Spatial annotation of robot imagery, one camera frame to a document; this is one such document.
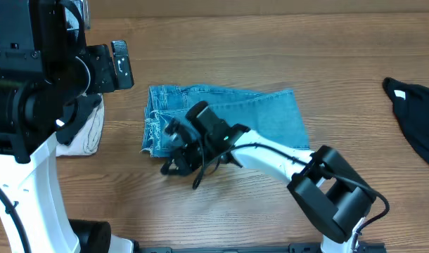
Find black garment right side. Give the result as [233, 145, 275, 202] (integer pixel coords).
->
[383, 77, 429, 164]

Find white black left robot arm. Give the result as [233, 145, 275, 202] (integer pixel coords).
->
[0, 0, 137, 252]

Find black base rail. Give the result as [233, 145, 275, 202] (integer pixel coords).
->
[132, 241, 388, 253]

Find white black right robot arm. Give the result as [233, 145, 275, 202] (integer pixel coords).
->
[161, 101, 376, 252]

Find folded beige garment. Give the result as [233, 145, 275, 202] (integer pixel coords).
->
[56, 94, 105, 157]

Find blue denim jeans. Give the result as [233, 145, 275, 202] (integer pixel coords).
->
[142, 84, 309, 157]

